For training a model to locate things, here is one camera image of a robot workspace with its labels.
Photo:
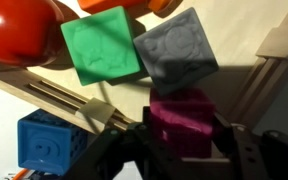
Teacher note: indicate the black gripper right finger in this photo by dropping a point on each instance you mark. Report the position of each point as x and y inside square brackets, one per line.
[230, 153]

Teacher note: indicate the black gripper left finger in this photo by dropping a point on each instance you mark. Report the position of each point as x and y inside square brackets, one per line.
[144, 146]

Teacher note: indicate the pink embossed rubber block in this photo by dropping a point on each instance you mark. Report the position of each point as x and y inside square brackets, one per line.
[184, 123]

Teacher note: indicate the blue embossed rubber block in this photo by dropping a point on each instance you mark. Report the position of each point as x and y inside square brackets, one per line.
[47, 146]

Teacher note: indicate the grey embossed rubber block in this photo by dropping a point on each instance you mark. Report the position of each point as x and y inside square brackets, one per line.
[177, 50]

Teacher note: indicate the light wooden slatted box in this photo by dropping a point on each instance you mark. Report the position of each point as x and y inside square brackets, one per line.
[50, 93]

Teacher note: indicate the green embossed rubber block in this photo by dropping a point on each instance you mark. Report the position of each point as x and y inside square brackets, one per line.
[100, 46]

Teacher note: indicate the orange embossed rubber block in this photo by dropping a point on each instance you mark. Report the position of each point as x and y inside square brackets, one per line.
[107, 5]

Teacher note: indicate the red toy tomato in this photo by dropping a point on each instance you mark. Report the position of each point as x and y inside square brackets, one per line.
[14, 33]

